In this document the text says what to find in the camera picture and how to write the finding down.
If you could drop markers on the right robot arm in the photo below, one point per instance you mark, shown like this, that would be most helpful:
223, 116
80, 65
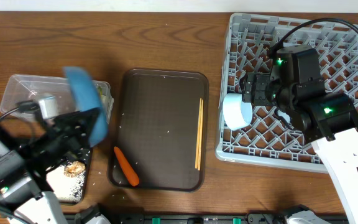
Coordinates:
329, 121

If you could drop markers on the black waste tray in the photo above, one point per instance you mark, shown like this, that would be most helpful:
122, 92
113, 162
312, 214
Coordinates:
73, 186

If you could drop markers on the spilled white rice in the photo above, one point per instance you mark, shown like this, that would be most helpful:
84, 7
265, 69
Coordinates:
68, 185

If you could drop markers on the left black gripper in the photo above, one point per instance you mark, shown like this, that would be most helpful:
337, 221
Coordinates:
67, 133

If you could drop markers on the dark brown serving tray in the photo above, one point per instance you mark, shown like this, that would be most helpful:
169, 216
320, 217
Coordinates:
157, 122

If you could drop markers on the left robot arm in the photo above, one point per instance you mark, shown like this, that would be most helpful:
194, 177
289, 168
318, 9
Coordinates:
25, 194

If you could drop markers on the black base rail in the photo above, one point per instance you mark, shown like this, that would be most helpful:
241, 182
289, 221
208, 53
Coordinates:
252, 218

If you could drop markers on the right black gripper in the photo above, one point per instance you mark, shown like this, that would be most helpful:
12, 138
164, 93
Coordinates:
256, 84

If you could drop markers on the light blue small bowl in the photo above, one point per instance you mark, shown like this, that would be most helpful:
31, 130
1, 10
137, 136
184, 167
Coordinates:
237, 114

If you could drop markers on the grey plastic dishwasher rack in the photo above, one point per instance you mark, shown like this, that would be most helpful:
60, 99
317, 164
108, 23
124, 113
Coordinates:
251, 44

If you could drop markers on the brown food scrap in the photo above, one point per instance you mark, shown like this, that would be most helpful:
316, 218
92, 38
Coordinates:
74, 169

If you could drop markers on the large blue plate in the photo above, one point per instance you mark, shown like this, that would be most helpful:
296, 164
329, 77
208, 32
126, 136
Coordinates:
86, 98

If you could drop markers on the orange carrot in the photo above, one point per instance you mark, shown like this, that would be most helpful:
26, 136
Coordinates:
129, 172

